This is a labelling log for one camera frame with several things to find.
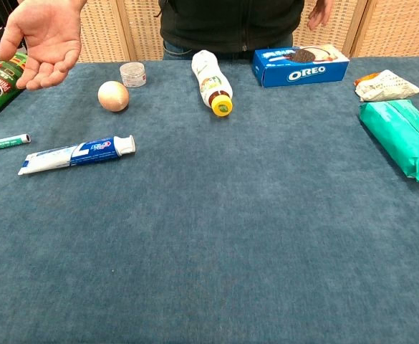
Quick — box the blue white toothpaste tube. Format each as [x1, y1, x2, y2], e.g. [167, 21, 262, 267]
[17, 135, 137, 176]

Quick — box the person's left hand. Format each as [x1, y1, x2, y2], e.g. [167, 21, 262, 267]
[307, 0, 334, 32]

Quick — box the person's torso in black jacket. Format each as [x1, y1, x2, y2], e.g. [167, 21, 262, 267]
[158, 0, 305, 61]

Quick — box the green wet wipe pack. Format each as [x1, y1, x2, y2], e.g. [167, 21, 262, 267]
[358, 99, 419, 183]

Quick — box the green white marker pen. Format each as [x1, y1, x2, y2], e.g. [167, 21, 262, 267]
[0, 133, 32, 154]

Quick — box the person's right hand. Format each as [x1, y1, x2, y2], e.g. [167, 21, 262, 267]
[0, 0, 88, 91]

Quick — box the round beige onion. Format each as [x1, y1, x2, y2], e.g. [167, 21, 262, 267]
[97, 80, 130, 113]

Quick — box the person in black jacket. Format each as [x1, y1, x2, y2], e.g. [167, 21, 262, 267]
[76, 0, 419, 62]

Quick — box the blue Oreo cookie box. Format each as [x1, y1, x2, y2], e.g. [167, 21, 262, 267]
[252, 44, 350, 88]

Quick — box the small clear plastic jar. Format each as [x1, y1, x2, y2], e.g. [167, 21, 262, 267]
[119, 62, 148, 88]

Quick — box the blue table cloth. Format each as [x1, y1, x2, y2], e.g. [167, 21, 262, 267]
[0, 55, 419, 344]

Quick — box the crumpled white orange snack bag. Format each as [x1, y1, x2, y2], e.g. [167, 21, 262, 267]
[353, 69, 419, 102]

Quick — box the white drink bottle yellow cap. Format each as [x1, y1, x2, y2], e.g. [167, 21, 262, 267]
[191, 49, 233, 118]

